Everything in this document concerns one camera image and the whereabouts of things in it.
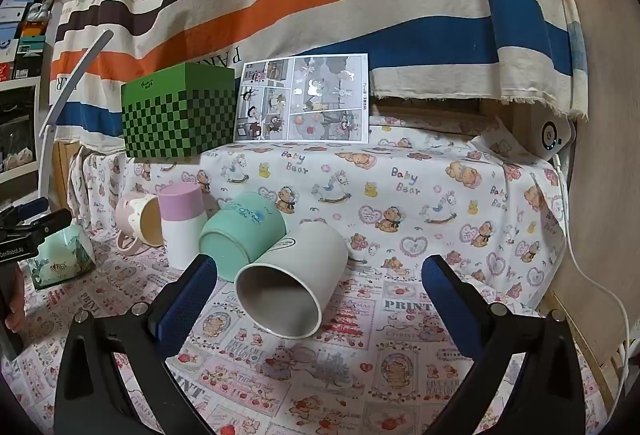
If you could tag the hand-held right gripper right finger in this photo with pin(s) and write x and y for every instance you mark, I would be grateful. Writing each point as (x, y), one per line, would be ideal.
(450, 310)

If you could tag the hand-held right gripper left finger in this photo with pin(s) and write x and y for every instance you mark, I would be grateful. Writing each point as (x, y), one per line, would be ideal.
(182, 310)

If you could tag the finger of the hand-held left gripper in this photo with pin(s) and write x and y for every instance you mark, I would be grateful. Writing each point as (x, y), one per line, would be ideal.
(25, 207)
(45, 222)

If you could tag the white cup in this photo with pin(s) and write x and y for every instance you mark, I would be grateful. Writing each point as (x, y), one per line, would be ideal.
(310, 257)

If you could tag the teal cup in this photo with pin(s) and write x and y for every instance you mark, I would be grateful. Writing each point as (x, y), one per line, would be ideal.
(240, 235)

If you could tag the person's left hand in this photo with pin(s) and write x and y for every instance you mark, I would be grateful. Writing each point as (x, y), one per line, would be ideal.
(17, 310)

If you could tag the wet wipes packet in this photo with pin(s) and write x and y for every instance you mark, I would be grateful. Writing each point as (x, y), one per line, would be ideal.
(60, 260)

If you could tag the pink and white tumbler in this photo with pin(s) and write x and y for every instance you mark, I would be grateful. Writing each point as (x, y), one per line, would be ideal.
(182, 225)

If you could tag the pink mug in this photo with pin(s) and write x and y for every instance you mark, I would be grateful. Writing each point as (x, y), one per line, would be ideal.
(131, 220)

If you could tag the bear printed cloth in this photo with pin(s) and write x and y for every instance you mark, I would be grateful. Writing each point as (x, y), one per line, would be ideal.
(400, 215)

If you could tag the white desk lamp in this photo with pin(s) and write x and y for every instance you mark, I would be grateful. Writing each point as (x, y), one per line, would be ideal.
(75, 75)

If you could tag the shelf with stacked boxes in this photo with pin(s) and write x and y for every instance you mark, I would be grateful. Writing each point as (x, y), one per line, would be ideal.
(22, 65)

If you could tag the green checkered box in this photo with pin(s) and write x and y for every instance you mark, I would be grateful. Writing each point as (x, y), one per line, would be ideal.
(175, 115)

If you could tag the white device with round light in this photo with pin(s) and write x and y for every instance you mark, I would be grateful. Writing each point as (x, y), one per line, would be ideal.
(550, 135)

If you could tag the wooden board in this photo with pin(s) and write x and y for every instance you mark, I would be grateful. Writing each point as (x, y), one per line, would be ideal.
(600, 165)

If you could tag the comic picture card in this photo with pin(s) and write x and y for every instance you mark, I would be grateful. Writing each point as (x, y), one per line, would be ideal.
(305, 100)

